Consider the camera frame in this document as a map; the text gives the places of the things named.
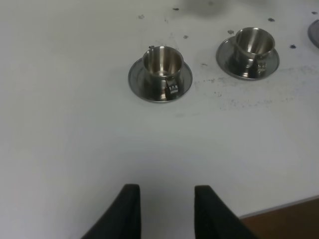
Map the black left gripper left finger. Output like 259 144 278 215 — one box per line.
82 184 141 239

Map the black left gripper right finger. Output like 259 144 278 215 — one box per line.
194 185 256 239

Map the left stainless steel saucer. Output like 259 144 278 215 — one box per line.
128 58 193 103

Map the stainless steel saucer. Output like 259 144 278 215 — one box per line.
128 58 193 103
216 36 280 81

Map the left stainless steel teacup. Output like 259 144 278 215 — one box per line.
142 46 184 102

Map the stainless steel teacup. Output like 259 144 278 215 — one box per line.
233 27 275 78
142 46 184 102

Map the middle stainless steel saucer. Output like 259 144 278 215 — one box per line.
216 36 280 81

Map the middle stainless steel teacup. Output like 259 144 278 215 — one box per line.
233 27 275 78

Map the steel saucer under teapot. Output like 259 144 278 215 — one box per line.
308 19 319 48

